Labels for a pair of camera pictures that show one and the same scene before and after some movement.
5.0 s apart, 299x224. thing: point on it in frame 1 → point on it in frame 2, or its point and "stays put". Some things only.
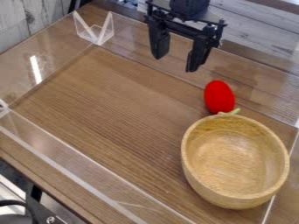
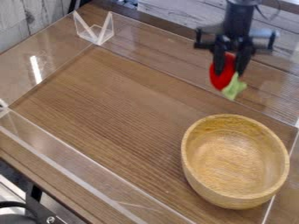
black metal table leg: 42,214 stays put
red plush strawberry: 220,97 → 229,81
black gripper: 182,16 → 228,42
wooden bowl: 236,161 stays put
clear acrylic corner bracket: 97,34 stays put
